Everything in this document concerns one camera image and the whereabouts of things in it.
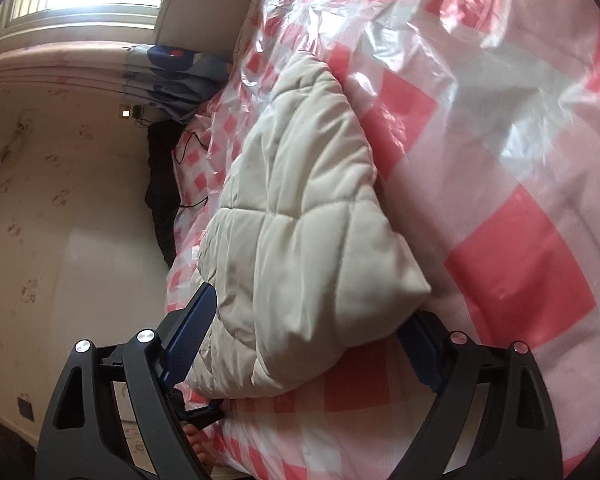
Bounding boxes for pink checkered plastic sheet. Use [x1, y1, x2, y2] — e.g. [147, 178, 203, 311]
[164, 0, 600, 480]

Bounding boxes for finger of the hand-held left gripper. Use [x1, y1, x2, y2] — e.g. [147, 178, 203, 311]
[179, 399, 226, 431]

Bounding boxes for black cable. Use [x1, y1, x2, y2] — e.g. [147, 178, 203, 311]
[174, 130, 214, 211]

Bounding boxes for person's left hand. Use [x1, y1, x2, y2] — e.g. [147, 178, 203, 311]
[184, 424, 217, 467]

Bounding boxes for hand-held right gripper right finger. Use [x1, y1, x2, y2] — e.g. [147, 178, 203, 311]
[387, 311, 564, 480]

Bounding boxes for beige quilted jacket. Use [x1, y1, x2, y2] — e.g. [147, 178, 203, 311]
[187, 52, 433, 401]

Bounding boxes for pink and blue patterned curtain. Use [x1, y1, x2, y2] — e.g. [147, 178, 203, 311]
[0, 42, 232, 123]

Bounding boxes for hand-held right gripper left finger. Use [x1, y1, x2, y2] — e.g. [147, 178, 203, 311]
[34, 283, 217, 480]

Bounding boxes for black clothing pile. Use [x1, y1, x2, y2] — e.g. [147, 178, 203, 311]
[146, 120, 182, 267]

